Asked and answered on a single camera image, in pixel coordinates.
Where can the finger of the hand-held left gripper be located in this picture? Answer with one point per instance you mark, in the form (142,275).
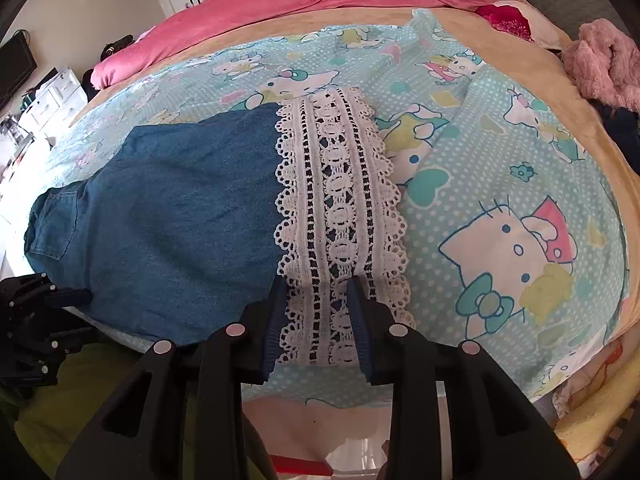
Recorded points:
(40,350)
(45,295)

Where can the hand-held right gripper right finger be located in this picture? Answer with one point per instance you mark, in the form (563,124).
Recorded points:
(358,321)

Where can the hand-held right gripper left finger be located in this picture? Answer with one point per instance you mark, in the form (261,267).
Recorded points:
(276,321)

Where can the denim pants with lace trim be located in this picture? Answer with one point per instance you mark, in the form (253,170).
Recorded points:
(175,210)

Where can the person's yellow-green top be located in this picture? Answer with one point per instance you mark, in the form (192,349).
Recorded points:
(65,410)

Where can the white dressing table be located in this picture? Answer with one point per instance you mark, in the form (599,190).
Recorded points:
(15,210)

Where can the clutter of cosmetic bottles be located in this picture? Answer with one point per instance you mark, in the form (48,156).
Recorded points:
(12,145)

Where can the white drawer cabinet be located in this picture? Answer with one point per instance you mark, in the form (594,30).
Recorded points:
(55,95)

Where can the cartoon cat printed blanket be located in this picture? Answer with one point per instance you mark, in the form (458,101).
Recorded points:
(500,160)

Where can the dark bag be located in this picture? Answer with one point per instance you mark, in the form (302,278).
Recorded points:
(90,82)

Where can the black flat television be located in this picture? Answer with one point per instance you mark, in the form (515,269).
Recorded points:
(15,70)

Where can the yellow printed blanket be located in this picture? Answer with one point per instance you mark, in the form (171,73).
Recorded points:
(595,400)

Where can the black bag with white print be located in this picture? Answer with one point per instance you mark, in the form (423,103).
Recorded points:
(117,46)

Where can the tan bed sheet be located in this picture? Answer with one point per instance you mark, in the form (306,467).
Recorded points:
(590,125)

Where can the pink duvet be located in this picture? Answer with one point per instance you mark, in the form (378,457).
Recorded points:
(300,0)

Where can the dark navy cloth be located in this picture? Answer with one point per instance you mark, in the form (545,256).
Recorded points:
(625,130)

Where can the cream pillow with red flowers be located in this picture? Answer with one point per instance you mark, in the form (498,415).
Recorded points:
(505,20)

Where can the pink fluffy garment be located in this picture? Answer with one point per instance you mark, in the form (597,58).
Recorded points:
(600,60)

